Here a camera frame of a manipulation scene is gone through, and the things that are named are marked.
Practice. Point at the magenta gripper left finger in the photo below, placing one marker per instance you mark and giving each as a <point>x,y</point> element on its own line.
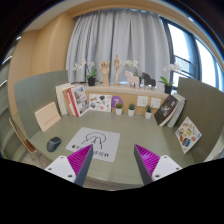
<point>73,168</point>

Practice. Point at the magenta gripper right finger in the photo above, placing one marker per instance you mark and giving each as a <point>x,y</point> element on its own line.
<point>153,167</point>

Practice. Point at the dark grey computer mouse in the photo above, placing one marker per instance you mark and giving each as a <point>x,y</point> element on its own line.
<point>53,144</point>

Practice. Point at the white printed mouse pad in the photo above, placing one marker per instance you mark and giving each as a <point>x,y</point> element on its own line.
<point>105,144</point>

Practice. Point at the colourful illustrated book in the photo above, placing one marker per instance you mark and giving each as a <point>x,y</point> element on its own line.
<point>187,135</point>

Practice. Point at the wooden chair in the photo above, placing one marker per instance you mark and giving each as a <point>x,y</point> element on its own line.
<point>29,147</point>

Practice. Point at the small potted plant right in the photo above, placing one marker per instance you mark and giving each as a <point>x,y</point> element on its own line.
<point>148,112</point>

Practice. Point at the small potted plant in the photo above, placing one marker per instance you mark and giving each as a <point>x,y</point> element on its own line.
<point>131,110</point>
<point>148,112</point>
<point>119,108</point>

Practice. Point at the beige card sign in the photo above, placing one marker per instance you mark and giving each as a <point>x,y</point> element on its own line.
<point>47,116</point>

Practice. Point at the white leaning book stack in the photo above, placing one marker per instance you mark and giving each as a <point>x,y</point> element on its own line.
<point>178,110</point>

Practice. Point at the small potted plant middle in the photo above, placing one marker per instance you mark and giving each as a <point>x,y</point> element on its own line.
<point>131,110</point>

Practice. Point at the dark cover leaning book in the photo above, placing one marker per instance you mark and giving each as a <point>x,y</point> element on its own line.
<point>164,112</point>

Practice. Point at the white illustrated picture card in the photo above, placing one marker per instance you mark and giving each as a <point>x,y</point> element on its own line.
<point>100,102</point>

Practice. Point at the small potted plant left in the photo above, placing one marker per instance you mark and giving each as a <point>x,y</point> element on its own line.
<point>119,108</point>

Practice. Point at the red photo cover book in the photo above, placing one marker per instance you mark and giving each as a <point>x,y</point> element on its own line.
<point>79,100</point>

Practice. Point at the purple round number sign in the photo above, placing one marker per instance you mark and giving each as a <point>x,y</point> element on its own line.
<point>115,100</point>

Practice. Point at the white book stack left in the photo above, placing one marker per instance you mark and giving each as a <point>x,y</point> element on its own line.
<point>61,98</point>

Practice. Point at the white orchid black pot right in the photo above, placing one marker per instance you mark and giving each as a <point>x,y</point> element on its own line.
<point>166,81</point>

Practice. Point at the white orchid black pot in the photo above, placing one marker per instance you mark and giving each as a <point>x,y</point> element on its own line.
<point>166,81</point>
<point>92,71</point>

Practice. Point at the black horse figurine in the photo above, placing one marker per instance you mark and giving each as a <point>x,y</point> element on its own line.
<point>148,80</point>

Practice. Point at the white orchid black pot left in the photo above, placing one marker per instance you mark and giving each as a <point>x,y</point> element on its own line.
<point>92,71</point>

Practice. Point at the pink horse figurine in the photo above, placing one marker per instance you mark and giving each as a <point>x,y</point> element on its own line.
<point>131,79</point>

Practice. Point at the white orchid behind horse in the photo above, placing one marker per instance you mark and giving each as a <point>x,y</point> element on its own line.
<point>135,65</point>

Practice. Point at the wooden hand model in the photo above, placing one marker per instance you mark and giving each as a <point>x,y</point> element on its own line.
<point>105,68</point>

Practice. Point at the wooden mannequin figure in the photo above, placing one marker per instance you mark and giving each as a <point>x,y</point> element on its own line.
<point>118,65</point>

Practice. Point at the grey curtain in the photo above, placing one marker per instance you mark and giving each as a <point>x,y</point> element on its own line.
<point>123,34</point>

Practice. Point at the white wall socket right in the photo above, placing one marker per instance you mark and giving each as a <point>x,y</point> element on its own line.
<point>155,103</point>

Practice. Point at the white wall socket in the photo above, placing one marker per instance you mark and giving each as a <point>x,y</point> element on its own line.
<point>142,101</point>
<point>155,103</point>

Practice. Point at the white wall socket left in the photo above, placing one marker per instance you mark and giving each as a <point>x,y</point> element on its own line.
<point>142,101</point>

